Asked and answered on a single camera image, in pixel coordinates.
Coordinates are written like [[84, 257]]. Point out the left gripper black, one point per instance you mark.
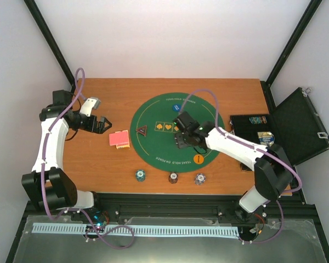
[[92, 128]]

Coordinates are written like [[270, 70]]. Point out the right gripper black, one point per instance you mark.
[[180, 143]]

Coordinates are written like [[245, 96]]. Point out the orange round blind button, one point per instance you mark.
[[198, 159]]

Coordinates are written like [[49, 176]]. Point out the black triangular dealer button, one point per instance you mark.
[[142, 130]]

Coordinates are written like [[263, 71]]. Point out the teal poker chip stack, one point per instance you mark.
[[140, 175]]

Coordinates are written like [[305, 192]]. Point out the blue round blind button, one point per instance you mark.
[[176, 107]]

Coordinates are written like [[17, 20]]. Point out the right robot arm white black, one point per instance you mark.
[[271, 167]]

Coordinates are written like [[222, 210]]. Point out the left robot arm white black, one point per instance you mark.
[[47, 183]]

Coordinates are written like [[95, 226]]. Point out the red playing card deck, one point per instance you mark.
[[119, 138]]

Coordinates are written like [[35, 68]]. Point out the orange card box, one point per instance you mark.
[[123, 146]]

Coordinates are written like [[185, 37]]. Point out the round green poker mat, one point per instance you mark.
[[152, 134]]

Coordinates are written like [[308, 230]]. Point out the blue white chip stack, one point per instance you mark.
[[199, 179]]

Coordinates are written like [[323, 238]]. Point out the brown poker chip stack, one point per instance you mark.
[[173, 178]]

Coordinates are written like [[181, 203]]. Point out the chips row in case top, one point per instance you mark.
[[258, 120]]

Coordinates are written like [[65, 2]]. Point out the blue white chips in case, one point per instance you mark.
[[266, 138]]

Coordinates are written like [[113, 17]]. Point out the black poker case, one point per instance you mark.
[[295, 124]]

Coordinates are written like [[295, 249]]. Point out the metal front plate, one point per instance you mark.
[[288, 241]]

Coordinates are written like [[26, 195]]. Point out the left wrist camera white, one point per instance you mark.
[[89, 105]]

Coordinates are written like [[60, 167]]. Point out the light blue cable duct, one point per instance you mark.
[[138, 230]]

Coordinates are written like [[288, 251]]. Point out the left black frame post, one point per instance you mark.
[[50, 40]]

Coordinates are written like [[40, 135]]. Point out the black frame post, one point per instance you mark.
[[50, 40], [293, 40]]

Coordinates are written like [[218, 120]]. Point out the right black frame post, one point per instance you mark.
[[293, 40]]

